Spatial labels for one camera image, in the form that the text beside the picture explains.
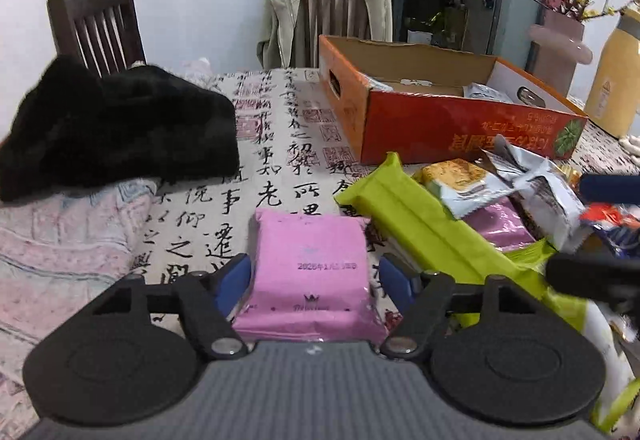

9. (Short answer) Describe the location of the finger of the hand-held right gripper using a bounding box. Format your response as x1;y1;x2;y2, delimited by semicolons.
545;252;640;317
579;172;640;207

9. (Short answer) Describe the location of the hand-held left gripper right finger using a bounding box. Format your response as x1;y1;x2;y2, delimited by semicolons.
378;256;546;362

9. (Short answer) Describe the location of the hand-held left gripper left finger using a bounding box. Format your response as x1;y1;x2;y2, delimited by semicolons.
92;254;252;362

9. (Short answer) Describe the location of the green and white snack packet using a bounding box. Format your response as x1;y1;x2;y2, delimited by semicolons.
334;151;640;435

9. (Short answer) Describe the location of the orange cardboard box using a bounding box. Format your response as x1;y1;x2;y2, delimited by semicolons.
318;34;591;167

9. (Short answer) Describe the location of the red and blue snack packet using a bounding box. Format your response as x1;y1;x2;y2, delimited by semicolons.
579;202;640;261

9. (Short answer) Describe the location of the silver snack packet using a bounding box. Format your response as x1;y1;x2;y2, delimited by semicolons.
481;140;589;254

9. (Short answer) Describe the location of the yellow jug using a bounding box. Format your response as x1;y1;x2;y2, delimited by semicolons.
584;10;640;139

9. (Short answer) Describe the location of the white and yellow snack packet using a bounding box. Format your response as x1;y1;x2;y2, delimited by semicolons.
412;160;517;221

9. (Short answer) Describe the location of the pink vase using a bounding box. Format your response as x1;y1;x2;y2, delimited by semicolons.
528;8;594;98

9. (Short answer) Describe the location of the pink patterned cloth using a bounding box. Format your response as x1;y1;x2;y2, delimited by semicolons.
0;175;167;440

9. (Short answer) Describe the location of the black fur cloth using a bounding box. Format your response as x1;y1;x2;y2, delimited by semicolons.
0;54;241;203

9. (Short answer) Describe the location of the beige jacket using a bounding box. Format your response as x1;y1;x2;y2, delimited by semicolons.
256;0;394;69

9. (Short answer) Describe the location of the slatted wooden chair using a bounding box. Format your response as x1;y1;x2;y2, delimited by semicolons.
290;0;374;69

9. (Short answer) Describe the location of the dark wooden chair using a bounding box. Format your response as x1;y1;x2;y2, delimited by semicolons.
46;0;147;78

